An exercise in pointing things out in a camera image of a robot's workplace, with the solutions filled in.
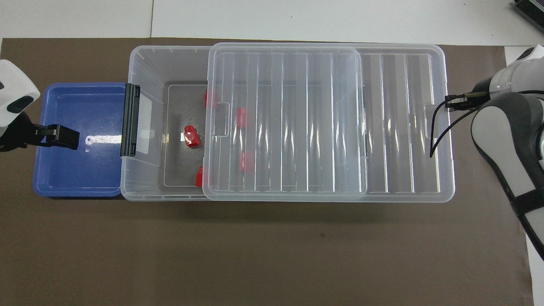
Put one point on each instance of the red block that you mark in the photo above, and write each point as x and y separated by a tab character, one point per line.
192	137
199	177
241	118
247	161
209	98

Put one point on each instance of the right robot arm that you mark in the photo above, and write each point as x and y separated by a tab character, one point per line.
505	127

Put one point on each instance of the clear plastic ribbed lid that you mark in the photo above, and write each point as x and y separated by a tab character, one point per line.
399	127

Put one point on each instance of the clear plastic storage box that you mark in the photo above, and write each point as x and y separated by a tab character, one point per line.
178	68

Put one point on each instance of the black box latch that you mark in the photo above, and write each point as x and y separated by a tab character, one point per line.
130	119

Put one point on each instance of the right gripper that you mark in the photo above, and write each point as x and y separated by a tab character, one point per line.
482	88

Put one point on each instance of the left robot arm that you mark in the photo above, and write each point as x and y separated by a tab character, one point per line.
17	87

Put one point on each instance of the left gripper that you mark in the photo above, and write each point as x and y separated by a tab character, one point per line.
19	134

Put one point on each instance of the blue plastic tray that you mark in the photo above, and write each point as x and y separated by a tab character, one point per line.
85	170

